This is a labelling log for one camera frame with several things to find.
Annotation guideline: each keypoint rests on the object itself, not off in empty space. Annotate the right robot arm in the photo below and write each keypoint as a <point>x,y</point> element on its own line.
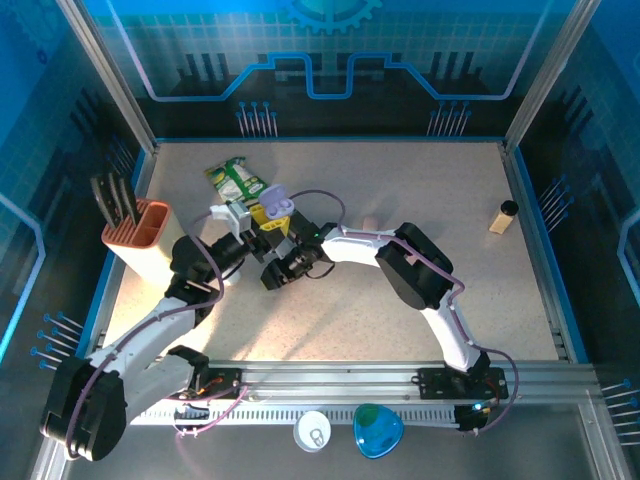
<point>360,247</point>

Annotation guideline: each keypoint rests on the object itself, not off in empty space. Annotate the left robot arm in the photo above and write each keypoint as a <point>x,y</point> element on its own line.
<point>145,330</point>

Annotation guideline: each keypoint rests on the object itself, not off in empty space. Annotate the green snack bag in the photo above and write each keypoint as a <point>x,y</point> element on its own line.
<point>235,177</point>

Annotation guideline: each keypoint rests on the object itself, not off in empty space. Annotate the cream and orange knife block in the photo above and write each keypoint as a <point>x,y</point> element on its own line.
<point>160,235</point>

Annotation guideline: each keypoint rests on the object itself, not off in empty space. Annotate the white round cap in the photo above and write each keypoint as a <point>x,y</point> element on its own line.
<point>312,431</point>

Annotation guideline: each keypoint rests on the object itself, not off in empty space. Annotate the blue plastic container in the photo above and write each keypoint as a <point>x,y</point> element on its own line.
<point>377,430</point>

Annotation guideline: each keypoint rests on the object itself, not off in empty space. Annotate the spice bottle with black cap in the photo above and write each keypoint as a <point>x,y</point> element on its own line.
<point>502,217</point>

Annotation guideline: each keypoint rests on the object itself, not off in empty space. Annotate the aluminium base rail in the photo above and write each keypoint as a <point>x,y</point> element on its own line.
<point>325,377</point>

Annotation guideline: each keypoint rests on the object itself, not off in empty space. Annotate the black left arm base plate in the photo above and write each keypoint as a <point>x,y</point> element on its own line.
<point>225,382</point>

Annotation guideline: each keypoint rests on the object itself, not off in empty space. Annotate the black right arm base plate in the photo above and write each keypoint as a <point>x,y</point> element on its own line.
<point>435,382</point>

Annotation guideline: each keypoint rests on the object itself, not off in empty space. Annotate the aluminium frame post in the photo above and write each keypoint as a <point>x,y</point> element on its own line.
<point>550,75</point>
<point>107,75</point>

